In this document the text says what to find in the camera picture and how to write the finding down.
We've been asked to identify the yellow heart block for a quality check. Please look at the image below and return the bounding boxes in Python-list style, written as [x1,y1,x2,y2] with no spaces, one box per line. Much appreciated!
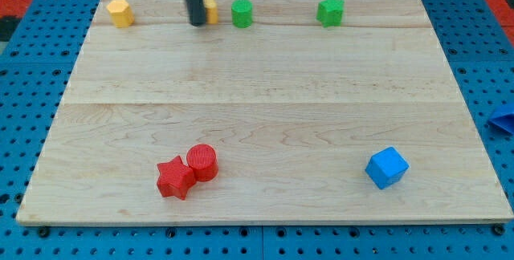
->
[203,0,218,24]

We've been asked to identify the light wooden board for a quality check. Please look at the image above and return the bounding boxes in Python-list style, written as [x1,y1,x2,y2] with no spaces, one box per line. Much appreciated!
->
[17,0,513,226]

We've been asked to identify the red cylinder block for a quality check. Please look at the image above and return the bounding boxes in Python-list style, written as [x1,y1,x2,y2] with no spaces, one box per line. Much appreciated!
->
[186,144,218,182]

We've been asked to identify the red star block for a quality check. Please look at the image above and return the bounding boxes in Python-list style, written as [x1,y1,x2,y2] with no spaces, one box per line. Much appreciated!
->
[157,156,197,200]

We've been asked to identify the green cylinder block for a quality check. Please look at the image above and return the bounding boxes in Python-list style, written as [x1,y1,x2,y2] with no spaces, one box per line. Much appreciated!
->
[231,0,253,28]

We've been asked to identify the green star block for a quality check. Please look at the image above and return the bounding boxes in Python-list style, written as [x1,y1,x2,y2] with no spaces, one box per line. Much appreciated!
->
[316,0,345,27]

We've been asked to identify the blue cube block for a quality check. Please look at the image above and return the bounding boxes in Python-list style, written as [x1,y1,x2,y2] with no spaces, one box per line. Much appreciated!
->
[365,147,410,189]

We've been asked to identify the yellow hexagon block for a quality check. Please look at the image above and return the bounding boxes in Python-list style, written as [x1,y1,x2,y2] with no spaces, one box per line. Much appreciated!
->
[106,0,135,28]

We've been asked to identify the blue block at edge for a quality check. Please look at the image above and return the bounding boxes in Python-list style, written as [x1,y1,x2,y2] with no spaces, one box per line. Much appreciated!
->
[488,103,513,135]

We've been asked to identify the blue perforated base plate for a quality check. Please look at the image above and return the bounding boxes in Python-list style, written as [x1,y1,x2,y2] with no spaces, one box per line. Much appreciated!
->
[1,0,513,259]

